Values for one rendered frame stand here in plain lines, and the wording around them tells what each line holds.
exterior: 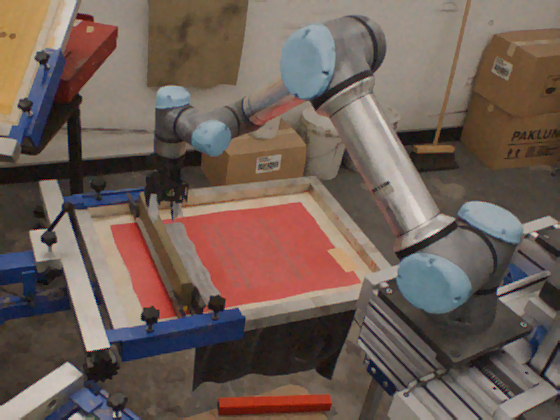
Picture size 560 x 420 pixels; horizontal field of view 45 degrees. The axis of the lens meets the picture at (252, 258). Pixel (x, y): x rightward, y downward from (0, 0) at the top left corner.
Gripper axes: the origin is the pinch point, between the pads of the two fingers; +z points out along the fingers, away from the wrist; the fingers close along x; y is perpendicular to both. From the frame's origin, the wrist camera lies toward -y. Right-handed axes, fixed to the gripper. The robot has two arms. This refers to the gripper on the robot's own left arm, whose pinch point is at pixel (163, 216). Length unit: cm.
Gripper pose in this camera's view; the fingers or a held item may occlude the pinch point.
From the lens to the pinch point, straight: 173.7
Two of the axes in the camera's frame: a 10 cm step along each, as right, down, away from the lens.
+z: -1.3, 7.8, 6.2
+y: 3.8, 6.1, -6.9
